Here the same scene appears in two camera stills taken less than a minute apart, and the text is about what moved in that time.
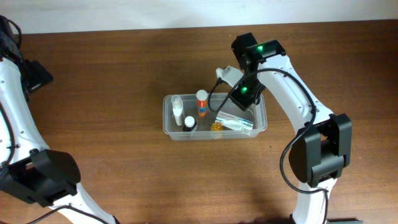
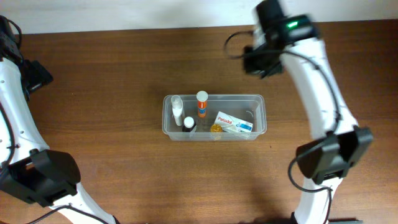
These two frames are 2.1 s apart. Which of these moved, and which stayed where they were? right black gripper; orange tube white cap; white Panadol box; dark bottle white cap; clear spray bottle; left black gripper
Moved: right black gripper; white Panadol box
Stayed: left black gripper; clear spray bottle; dark bottle white cap; orange tube white cap
